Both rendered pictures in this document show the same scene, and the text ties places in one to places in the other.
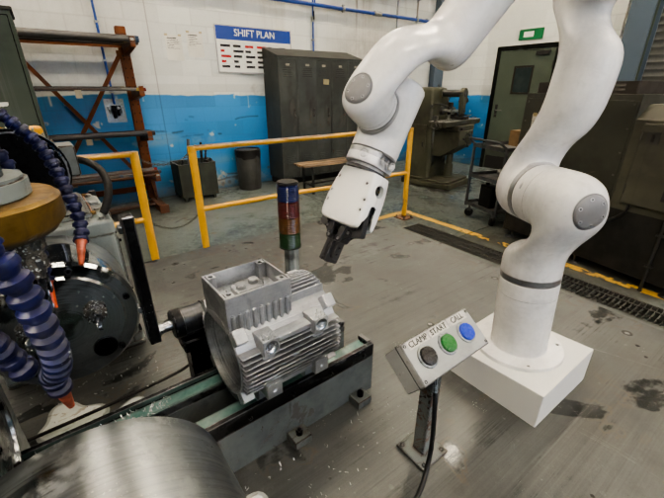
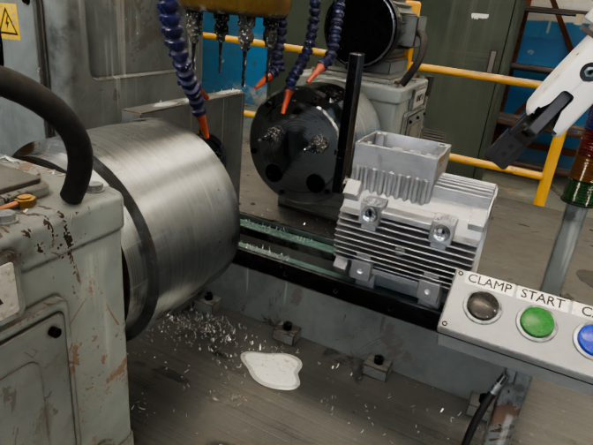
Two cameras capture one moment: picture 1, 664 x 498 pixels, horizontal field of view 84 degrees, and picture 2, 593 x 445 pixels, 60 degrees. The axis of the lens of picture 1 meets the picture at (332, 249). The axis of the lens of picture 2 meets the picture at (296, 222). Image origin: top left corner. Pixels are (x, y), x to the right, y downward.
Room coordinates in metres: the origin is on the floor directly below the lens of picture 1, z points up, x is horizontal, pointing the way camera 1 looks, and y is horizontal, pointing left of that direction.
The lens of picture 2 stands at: (0.07, -0.45, 1.33)
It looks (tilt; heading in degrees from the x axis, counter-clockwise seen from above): 23 degrees down; 62
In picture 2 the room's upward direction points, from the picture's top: 6 degrees clockwise
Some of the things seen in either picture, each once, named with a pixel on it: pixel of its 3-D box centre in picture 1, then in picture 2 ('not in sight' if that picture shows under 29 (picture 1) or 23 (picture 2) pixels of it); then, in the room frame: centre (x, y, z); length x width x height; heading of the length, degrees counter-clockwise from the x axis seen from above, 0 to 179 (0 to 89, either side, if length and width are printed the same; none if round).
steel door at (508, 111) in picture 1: (517, 105); not in sight; (7.00, -3.30, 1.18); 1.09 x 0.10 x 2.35; 36
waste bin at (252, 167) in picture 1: (248, 168); not in sight; (5.71, 1.29, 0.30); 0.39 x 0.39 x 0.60
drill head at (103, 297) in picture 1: (60, 298); (321, 137); (0.66, 0.57, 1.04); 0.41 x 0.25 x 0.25; 38
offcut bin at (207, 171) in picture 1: (195, 169); not in sight; (5.15, 1.92, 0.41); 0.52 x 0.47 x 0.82; 126
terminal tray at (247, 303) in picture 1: (247, 294); (401, 166); (0.56, 0.15, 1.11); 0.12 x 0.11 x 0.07; 128
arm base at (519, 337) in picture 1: (523, 311); not in sight; (0.71, -0.44, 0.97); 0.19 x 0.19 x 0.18
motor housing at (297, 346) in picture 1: (271, 330); (415, 230); (0.58, 0.12, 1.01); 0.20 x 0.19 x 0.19; 128
